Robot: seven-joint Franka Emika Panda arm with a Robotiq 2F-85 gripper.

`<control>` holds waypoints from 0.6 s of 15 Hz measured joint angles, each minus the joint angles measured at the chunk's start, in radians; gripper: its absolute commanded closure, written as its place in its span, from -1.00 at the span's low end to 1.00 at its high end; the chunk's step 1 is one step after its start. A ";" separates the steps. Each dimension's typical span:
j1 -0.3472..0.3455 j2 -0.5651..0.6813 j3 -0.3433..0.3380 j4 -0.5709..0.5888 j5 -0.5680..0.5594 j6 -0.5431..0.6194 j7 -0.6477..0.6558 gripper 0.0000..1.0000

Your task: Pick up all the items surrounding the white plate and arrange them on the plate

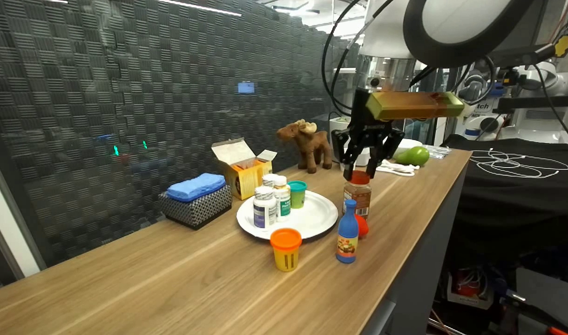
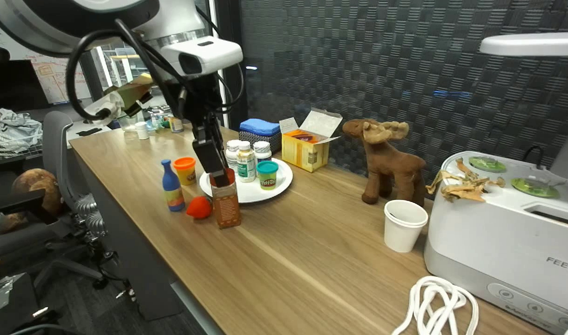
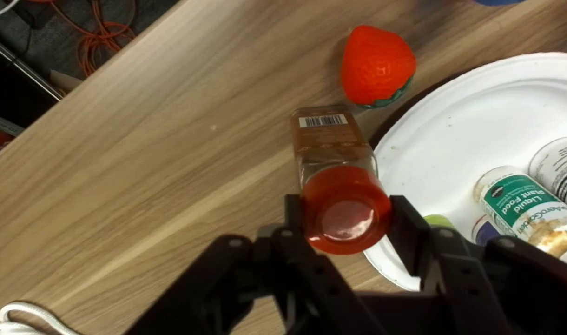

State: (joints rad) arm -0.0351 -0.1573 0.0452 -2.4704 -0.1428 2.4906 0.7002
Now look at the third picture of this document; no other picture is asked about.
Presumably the white paper plate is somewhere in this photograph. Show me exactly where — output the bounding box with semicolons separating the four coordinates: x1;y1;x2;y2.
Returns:
361;50;567;294

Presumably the spice jar red lid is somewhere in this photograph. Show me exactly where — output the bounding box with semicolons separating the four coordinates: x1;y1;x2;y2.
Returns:
292;104;394;257

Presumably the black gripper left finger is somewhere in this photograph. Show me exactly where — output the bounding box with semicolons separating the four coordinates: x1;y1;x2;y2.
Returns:
127;194;383;335

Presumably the green tub teal lid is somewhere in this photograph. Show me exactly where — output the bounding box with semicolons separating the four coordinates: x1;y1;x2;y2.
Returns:
422;212;458;233

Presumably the white pill bottle green label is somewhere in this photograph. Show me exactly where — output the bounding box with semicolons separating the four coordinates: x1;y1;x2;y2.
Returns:
473;166;567;262

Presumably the red toy strawberry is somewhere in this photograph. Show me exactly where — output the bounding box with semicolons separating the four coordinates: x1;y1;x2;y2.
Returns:
339;24;419;108

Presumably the white pill bottle plain label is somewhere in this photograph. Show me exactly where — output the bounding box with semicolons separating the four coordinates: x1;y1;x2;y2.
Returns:
526;136;567;216

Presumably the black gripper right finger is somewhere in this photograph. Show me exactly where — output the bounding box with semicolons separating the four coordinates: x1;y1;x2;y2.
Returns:
389;194;567;335

